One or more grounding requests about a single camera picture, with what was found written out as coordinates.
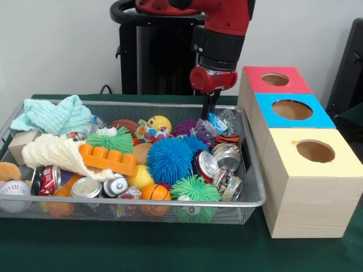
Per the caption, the light blue knitted cloth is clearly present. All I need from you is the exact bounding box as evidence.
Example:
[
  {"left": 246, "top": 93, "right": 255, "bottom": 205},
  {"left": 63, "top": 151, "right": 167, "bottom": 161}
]
[{"left": 10, "top": 95, "right": 93, "bottom": 136}]

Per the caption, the yellow smiley ball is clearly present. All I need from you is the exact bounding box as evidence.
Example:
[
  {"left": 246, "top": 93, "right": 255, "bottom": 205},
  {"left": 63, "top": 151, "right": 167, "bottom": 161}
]
[{"left": 146, "top": 115, "right": 172, "bottom": 135}]

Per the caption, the white baseball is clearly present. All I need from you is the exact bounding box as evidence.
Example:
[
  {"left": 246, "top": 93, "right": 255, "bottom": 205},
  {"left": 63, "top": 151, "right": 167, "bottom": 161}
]
[{"left": 0, "top": 180, "right": 31, "bottom": 213}]

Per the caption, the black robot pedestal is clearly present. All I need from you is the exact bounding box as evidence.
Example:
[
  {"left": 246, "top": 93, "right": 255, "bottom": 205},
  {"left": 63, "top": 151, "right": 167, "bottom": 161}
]
[{"left": 109, "top": 0, "right": 209, "bottom": 96}]

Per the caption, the cream knitted cloth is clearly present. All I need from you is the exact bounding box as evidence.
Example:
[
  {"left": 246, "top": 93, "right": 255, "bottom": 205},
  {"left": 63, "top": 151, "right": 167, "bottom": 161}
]
[{"left": 21, "top": 133, "right": 116, "bottom": 182}]

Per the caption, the black upright panel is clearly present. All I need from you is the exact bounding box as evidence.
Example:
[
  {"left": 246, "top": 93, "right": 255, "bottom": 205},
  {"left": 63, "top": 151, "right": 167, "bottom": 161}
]
[{"left": 326, "top": 18, "right": 363, "bottom": 114}]

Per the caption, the plain green spiky ball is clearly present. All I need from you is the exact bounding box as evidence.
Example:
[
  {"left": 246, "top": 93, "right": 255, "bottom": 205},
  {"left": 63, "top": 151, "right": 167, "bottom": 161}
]
[{"left": 169, "top": 175, "right": 222, "bottom": 202}]

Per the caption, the small orange basketball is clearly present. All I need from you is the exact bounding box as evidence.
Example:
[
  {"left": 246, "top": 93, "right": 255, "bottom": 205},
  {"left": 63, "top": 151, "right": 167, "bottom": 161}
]
[{"left": 140, "top": 183, "right": 172, "bottom": 218}]

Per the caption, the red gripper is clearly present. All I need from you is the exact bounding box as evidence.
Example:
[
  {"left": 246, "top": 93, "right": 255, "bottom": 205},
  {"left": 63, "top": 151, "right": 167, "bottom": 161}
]
[{"left": 189, "top": 65, "right": 238, "bottom": 121}]

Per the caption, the crushed clear plastic bottle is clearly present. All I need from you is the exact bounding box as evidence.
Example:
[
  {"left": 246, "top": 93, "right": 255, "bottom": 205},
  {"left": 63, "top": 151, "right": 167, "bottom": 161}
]
[{"left": 195, "top": 108, "right": 242, "bottom": 139}]

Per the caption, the large blue spiky ball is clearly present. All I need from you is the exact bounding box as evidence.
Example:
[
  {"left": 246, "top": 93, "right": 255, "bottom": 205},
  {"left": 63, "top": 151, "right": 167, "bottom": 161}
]
[{"left": 146, "top": 137, "right": 194, "bottom": 186}]

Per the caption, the wooden box with three holes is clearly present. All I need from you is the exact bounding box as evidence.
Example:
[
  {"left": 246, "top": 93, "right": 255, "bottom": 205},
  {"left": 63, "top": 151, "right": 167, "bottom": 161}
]
[{"left": 237, "top": 66, "right": 363, "bottom": 239}]

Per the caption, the orange toy building block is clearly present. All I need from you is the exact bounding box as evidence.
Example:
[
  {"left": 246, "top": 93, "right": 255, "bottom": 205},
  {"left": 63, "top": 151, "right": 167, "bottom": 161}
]
[{"left": 78, "top": 143, "right": 139, "bottom": 177}]

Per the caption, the purple spiky ball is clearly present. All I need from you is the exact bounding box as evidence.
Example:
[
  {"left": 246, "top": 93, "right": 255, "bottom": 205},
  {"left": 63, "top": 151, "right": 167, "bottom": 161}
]
[{"left": 173, "top": 118, "right": 199, "bottom": 137}]

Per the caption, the dark green tablecloth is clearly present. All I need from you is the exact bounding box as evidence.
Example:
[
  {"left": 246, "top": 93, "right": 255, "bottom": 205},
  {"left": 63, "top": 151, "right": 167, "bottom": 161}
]
[
  {"left": 0, "top": 94, "right": 363, "bottom": 272},
  {"left": 331, "top": 101, "right": 363, "bottom": 164}
]

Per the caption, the green spiky ball with eyes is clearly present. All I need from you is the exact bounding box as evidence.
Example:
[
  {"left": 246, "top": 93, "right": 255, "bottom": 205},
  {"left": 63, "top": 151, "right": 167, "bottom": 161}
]
[{"left": 86, "top": 126, "right": 134, "bottom": 155}]

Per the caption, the wire mesh bin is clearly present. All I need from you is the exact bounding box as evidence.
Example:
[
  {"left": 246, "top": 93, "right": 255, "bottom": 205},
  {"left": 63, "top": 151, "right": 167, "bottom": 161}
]
[{"left": 0, "top": 99, "right": 267, "bottom": 226}]

